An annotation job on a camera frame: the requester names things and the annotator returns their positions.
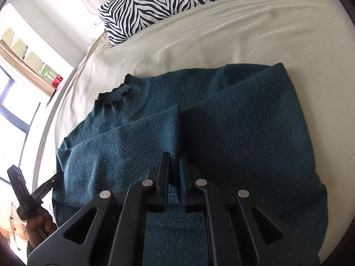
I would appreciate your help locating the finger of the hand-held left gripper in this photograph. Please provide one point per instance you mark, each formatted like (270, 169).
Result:
(54, 180)

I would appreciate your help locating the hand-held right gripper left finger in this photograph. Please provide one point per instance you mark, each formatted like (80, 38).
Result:
(165, 177)

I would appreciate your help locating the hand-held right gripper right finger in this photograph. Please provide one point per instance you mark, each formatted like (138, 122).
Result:
(183, 183)

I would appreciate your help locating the teal knit sweater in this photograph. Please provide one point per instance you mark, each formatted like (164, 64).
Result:
(235, 130)

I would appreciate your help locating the person's left hand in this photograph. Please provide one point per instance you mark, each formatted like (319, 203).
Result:
(37, 227)

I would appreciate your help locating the dark framed window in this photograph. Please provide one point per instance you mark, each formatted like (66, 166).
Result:
(14, 105)

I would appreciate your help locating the red box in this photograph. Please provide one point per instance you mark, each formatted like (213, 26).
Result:
(57, 81)

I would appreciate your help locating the green container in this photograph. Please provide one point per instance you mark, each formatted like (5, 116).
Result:
(47, 74)

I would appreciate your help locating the beige curtain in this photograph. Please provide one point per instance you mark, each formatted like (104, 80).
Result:
(30, 72)

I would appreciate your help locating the bed with beige sheet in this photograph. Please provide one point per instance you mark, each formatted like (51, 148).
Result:
(222, 38)

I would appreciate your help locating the zebra print pillow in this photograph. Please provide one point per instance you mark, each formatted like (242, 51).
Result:
(144, 8)

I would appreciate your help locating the white wall shelf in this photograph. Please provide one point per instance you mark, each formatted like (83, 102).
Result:
(25, 50)

